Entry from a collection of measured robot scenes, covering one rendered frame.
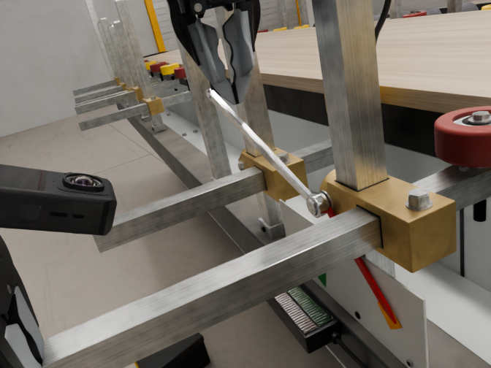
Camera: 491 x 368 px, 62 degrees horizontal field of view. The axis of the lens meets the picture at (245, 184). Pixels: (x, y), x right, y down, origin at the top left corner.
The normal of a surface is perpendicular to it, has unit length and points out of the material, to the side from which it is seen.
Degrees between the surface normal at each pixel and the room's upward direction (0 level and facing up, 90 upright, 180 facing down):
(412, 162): 90
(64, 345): 0
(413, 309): 90
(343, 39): 90
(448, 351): 0
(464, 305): 0
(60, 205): 93
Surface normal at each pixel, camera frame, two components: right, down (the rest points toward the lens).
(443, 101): -0.90, 0.33
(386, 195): -0.21, -0.90
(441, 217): 0.38, 0.29
